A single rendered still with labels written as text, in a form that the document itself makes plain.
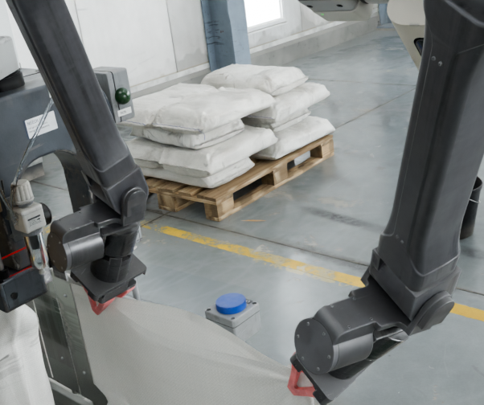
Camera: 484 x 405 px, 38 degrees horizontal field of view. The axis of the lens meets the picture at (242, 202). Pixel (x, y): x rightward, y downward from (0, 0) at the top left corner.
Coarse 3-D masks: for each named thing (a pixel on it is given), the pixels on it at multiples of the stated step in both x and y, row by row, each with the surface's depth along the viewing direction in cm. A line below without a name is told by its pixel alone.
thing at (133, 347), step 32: (96, 320) 116; (128, 320) 105; (160, 320) 109; (192, 320) 104; (96, 352) 120; (128, 352) 110; (160, 352) 100; (192, 352) 96; (224, 352) 101; (256, 352) 93; (96, 384) 124; (128, 384) 115; (160, 384) 104; (192, 384) 99; (224, 384) 95; (256, 384) 92
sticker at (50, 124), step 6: (42, 114) 112; (48, 114) 113; (54, 114) 114; (30, 120) 110; (36, 120) 111; (48, 120) 113; (54, 120) 114; (24, 126) 110; (30, 126) 111; (36, 126) 111; (42, 126) 112; (48, 126) 113; (54, 126) 114; (30, 132) 111; (42, 132) 112; (30, 138) 111
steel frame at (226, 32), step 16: (208, 0) 686; (224, 0) 674; (240, 0) 671; (208, 16) 690; (224, 16) 682; (240, 16) 675; (384, 16) 925; (208, 32) 693; (224, 32) 689; (240, 32) 678; (208, 48) 697; (224, 48) 697; (240, 48) 681; (224, 64) 704
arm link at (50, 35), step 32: (32, 0) 76; (64, 0) 79; (32, 32) 79; (64, 32) 81; (64, 64) 83; (64, 96) 85; (96, 96) 88; (96, 128) 89; (96, 160) 91; (128, 160) 94; (96, 192) 98
